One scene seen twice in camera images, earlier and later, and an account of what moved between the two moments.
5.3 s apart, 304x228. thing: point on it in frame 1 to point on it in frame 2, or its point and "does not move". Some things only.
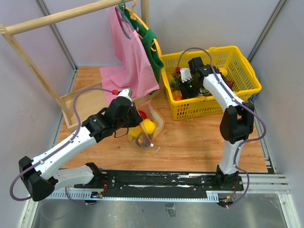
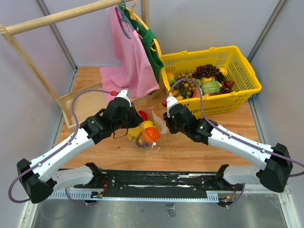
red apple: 143,114 does not move
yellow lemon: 150,126 does not move
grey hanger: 123,14 does not move
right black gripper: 185,93 to 172,130
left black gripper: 137,118 does not move
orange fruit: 177,98 to 150,135
